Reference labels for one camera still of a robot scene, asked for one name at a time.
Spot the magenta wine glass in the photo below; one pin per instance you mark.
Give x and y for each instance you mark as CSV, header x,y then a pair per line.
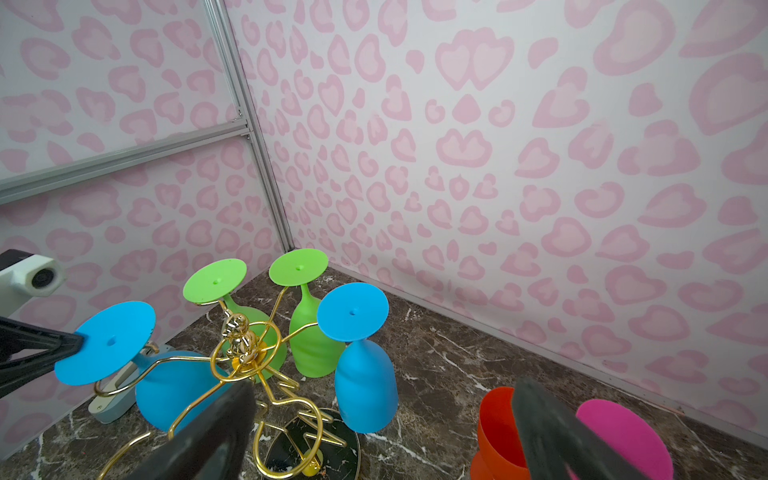
x,y
629,435

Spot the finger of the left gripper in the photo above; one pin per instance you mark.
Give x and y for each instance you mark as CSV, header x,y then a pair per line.
x,y
29,352

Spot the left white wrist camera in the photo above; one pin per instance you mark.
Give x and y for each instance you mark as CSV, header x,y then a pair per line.
x,y
26,275

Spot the back green wine glass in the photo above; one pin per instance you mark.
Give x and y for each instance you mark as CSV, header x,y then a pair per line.
x,y
314,353

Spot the blue wine glass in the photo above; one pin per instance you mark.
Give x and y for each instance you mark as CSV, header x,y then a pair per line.
x,y
172,381
365,383

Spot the green wine glass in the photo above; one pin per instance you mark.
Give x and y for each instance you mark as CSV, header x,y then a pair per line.
x,y
314,353
246,337

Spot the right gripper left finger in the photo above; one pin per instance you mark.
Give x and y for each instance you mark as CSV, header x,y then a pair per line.
x,y
212,446

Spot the left green wine glass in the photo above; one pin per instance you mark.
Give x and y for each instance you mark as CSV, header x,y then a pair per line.
x,y
246,337

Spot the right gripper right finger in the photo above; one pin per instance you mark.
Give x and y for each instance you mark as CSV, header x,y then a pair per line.
x,y
556,444

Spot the grey blue flat object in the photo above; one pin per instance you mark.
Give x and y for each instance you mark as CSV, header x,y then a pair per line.
x,y
107,410

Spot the gold wire glass rack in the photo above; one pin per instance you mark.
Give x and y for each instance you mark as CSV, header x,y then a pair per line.
x,y
316,443

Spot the red wine glass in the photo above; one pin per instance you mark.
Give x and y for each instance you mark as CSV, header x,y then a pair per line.
x,y
500,454

